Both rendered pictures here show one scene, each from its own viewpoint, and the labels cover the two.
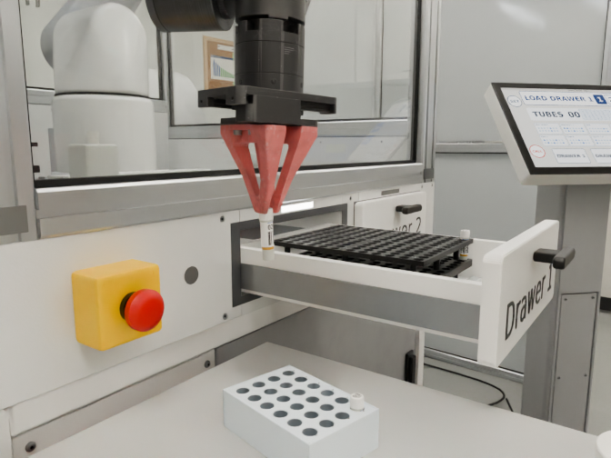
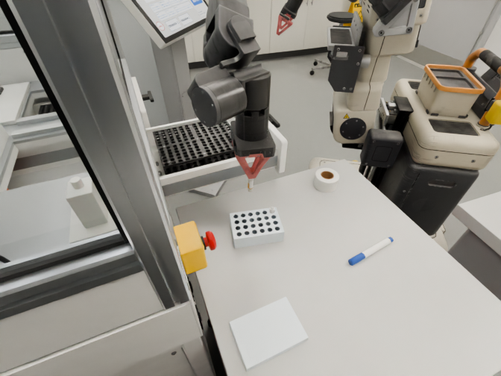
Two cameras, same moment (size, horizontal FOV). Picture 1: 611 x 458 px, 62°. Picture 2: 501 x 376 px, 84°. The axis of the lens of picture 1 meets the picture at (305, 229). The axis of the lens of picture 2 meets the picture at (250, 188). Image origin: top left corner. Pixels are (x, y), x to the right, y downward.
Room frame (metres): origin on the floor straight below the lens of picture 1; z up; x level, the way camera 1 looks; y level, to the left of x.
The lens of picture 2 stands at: (0.22, 0.39, 1.34)
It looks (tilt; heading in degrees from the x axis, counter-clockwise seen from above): 43 degrees down; 301
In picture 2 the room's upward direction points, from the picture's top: straight up
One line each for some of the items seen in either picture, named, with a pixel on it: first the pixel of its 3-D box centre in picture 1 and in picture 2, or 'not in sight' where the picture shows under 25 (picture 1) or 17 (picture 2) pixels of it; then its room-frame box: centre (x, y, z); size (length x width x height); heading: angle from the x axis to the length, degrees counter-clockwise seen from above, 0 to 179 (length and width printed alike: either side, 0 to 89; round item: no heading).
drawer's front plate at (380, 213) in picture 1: (394, 223); (142, 107); (1.02, -0.18, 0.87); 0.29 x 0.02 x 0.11; 144
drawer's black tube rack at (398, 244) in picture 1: (372, 262); (198, 148); (0.69, -0.09, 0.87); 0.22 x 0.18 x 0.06; 54
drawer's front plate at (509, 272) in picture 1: (525, 280); (261, 132); (0.58, -0.26, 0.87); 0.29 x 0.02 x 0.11; 144
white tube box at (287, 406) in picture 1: (297, 417); (256, 227); (0.44, 0.01, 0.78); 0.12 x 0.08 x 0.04; 42
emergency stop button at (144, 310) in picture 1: (141, 309); (207, 241); (0.46, 0.16, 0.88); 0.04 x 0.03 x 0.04; 144
